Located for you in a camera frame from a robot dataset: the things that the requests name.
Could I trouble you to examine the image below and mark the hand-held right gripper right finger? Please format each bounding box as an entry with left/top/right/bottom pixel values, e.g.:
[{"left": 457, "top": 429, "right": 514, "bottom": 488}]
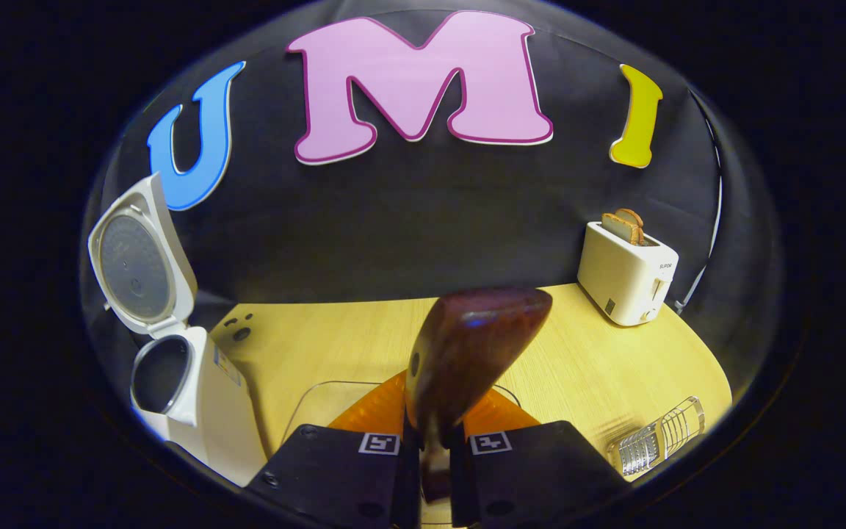
[{"left": 449, "top": 388, "right": 633, "bottom": 528}]

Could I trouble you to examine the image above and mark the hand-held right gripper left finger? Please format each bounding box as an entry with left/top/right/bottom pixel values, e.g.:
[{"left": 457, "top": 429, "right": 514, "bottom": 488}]
[{"left": 243, "top": 371, "right": 424, "bottom": 528}]

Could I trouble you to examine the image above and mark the metal wire chopstick holder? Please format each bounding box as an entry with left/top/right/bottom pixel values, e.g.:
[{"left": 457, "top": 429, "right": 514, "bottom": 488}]
[{"left": 607, "top": 397, "right": 706, "bottom": 477}]

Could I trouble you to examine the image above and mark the white rice cooker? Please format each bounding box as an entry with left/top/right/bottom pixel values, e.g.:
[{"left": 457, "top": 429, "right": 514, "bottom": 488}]
[{"left": 87, "top": 173, "right": 270, "bottom": 486}]

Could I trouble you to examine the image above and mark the brown wooden spoon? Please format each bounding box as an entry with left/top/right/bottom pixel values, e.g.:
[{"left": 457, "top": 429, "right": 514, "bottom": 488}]
[{"left": 405, "top": 288, "right": 552, "bottom": 504}]

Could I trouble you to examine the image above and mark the clear plastic container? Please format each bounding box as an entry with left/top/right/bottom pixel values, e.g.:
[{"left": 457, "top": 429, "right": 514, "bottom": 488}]
[{"left": 280, "top": 381, "right": 523, "bottom": 442}]

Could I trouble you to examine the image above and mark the white toaster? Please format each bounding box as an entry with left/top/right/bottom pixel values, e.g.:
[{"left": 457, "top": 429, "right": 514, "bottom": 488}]
[{"left": 577, "top": 220, "right": 679, "bottom": 326}]

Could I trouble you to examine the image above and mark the black backdrop cloth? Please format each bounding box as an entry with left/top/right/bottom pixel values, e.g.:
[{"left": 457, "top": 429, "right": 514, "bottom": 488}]
[{"left": 82, "top": 0, "right": 784, "bottom": 412}]

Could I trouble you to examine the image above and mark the white cable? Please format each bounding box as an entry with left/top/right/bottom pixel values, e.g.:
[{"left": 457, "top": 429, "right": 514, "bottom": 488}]
[{"left": 676, "top": 121, "right": 723, "bottom": 314}]

